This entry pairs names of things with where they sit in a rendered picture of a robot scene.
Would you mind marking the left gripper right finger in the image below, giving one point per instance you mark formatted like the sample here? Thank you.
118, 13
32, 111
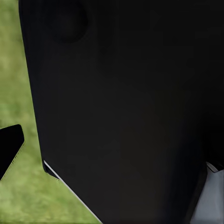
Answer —
217, 139

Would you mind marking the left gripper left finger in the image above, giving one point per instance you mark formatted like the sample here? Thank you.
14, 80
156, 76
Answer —
11, 140

